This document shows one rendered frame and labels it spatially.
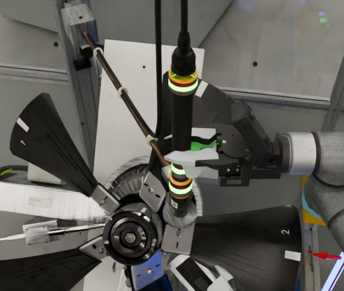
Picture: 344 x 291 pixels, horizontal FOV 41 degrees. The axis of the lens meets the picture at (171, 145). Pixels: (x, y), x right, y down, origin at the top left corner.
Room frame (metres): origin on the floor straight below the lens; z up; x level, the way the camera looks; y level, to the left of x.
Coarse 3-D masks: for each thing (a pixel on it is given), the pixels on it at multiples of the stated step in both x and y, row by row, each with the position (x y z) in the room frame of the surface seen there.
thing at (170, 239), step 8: (168, 232) 0.55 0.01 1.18; (176, 232) 0.55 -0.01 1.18; (184, 232) 0.55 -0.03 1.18; (192, 232) 0.55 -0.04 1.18; (168, 240) 0.53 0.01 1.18; (176, 240) 0.53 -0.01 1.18; (184, 240) 0.53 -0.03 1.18; (168, 248) 0.51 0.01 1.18; (176, 248) 0.51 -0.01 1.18; (184, 248) 0.51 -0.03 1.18
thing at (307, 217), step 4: (304, 176) 0.84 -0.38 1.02; (304, 180) 0.82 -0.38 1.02; (304, 184) 0.81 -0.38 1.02; (304, 208) 0.73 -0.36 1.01; (304, 212) 0.72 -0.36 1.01; (308, 212) 0.70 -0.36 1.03; (304, 216) 0.71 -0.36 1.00; (308, 216) 0.70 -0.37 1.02; (312, 216) 0.70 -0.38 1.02; (304, 220) 0.70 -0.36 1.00; (308, 220) 0.70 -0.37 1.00; (312, 220) 0.70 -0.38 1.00; (316, 220) 0.70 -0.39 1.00; (320, 220) 0.70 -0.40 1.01; (316, 224) 0.70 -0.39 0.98; (320, 224) 0.70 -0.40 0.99; (324, 224) 0.69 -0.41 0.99
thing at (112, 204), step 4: (96, 188) 0.61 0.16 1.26; (100, 188) 0.60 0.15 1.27; (96, 192) 0.62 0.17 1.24; (100, 192) 0.61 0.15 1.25; (104, 192) 0.59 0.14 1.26; (92, 196) 0.63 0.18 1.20; (96, 196) 0.62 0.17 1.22; (100, 196) 0.61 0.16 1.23; (104, 196) 0.60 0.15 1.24; (108, 196) 0.59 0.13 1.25; (96, 200) 0.62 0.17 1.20; (100, 200) 0.61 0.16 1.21; (108, 200) 0.59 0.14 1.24; (112, 200) 0.59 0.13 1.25; (116, 200) 0.58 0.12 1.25; (104, 204) 0.61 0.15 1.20; (108, 204) 0.60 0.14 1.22; (112, 204) 0.59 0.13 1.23; (116, 204) 0.58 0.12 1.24; (104, 208) 0.61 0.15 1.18; (108, 208) 0.60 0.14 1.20; (112, 208) 0.59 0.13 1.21; (116, 208) 0.58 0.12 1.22; (108, 212) 0.60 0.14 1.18; (112, 212) 0.59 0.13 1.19
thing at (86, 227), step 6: (54, 228) 0.61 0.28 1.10; (60, 228) 0.61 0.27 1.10; (66, 228) 0.61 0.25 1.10; (72, 228) 0.61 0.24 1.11; (78, 228) 0.61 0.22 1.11; (84, 228) 0.60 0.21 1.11; (90, 228) 0.61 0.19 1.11; (96, 228) 0.61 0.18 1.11; (18, 234) 0.61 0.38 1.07; (24, 234) 0.61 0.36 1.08; (54, 234) 0.60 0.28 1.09; (60, 234) 0.60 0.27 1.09; (0, 240) 0.60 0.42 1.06; (12, 240) 0.60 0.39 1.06
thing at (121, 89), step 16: (160, 0) 0.62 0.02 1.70; (160, 16) 0.62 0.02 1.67; (160, 32) 0.62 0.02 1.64; (96, 48) 0.96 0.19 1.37; (160, 48) 0.62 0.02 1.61; (160, 64) 0.62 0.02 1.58; (160, 80) 0.62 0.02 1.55; (128, 96) 0.79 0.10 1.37; (160, 96) 0.62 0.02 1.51; (160, 112) 0.62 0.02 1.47; (160, 128) 0.62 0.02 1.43
